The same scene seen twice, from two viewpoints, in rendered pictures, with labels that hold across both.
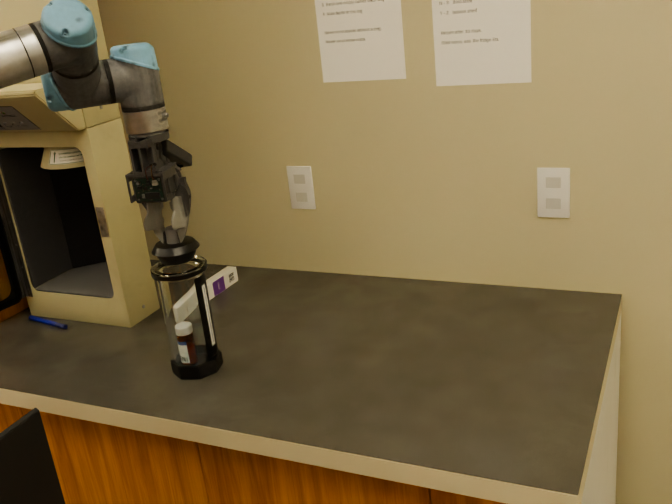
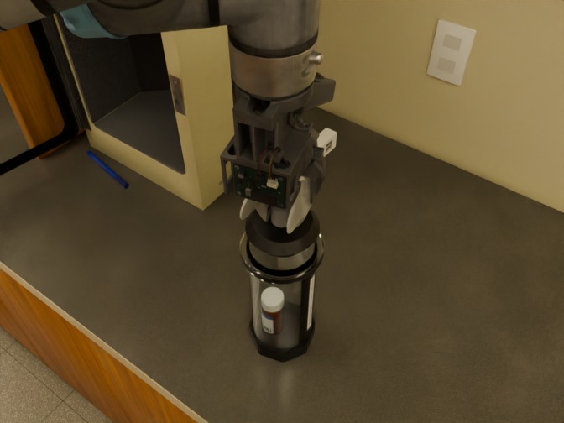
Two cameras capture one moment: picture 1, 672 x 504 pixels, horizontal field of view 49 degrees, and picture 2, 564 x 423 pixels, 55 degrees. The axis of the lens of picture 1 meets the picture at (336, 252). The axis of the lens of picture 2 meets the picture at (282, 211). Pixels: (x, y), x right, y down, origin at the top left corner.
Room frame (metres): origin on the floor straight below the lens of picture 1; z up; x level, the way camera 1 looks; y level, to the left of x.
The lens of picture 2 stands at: (0.91, 0.24, 1.71)
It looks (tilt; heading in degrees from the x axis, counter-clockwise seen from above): 48 degrees down; 9
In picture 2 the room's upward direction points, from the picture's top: straight up
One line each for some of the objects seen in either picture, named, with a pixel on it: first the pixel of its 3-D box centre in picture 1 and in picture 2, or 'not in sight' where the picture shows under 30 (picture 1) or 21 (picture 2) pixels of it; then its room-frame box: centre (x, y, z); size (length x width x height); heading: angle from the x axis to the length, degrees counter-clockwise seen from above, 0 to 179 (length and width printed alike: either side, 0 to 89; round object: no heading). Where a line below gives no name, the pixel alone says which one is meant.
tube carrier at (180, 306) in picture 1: (188, 315); (281, 290); (1.34, 0.31, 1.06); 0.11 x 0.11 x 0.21
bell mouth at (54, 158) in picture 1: (77, 148); not in sight; (1.73, 0.58, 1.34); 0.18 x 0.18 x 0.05
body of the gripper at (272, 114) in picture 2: (153, 167); (271, 135); (1.31, 0.31, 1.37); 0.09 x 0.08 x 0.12; 168
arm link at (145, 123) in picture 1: (147, 121); (276, 58); (1.32, 0.31, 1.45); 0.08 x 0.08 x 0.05
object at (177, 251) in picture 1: (174, 243); (282, 220); (1.34, 0.30, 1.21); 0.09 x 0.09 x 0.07
